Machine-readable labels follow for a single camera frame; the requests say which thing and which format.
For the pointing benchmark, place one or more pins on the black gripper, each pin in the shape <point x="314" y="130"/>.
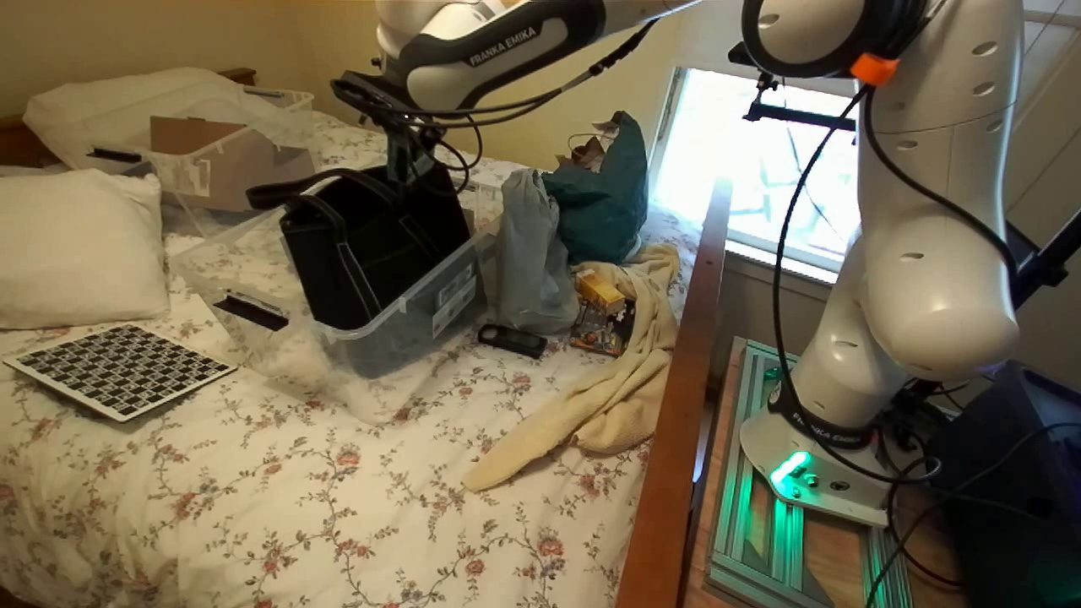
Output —
<point x="414" y="137"/>

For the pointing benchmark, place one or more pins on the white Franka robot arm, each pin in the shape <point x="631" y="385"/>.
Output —
<point x="925" y="283"/>

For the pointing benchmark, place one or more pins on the black bag with white stitching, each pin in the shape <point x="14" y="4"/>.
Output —
<point x="358" y="249"/>

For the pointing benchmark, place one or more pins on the grey plastic shopping bag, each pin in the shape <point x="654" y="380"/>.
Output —
<point x="535" y="258"/>

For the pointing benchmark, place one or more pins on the brown cardboard box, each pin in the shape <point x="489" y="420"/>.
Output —
<point x="224" y="157"/>

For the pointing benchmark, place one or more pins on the yellow cardboard box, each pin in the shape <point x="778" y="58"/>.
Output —
<point x="598" y="292"/>

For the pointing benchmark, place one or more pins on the clear plastic storage bin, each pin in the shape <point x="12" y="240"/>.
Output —
<point x="408" y="326"/>

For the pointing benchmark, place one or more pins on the teal fabric cloth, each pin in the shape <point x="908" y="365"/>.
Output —
<point x="608" y="191"/>

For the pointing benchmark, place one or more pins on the small black phone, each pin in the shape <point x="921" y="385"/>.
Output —
<point x="511" y="339"/>

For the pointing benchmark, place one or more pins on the small black flat bar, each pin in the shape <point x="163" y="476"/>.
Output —
<point x="250" y="311"/>
<point x="116" y="152"/>

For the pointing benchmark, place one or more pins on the colourful printed packet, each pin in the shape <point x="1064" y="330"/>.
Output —
<point x="602" y="333"/>

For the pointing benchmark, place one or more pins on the large clear storage bin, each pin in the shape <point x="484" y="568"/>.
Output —
<point x="169" y="187"/>

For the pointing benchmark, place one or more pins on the cream towel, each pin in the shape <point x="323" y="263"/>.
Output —
<point x="608" y="408"/>

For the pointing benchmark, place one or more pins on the white plastic cover sheet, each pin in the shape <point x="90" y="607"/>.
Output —
<point x="104" y="105"/>

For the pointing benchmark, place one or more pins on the white pillow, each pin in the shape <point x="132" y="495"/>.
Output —
<point x="78" y="249"/>

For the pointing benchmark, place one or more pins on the bright bedroom window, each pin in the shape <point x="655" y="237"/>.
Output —
<point x="766" y="172"/>

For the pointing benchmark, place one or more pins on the black white calibration board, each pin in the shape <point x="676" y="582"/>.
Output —
<point x="118" y="372"/>

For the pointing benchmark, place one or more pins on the floral bed sheet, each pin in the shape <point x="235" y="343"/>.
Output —
<point x="283" y="508"/>

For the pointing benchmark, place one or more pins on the wooden bed footboard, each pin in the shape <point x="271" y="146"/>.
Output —
<point x="676" y="427"/>

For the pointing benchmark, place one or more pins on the black clamp bar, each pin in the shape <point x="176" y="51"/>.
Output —
<point x="800" y="112"/>

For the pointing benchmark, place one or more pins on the dark blue bulky object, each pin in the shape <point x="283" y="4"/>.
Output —
<point x="1016" y="495"/>

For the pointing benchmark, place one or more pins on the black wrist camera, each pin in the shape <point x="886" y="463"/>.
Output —
<point x="372" y="95"/>

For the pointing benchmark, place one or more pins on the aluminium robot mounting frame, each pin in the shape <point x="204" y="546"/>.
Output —
<point x="778" y="541"/>

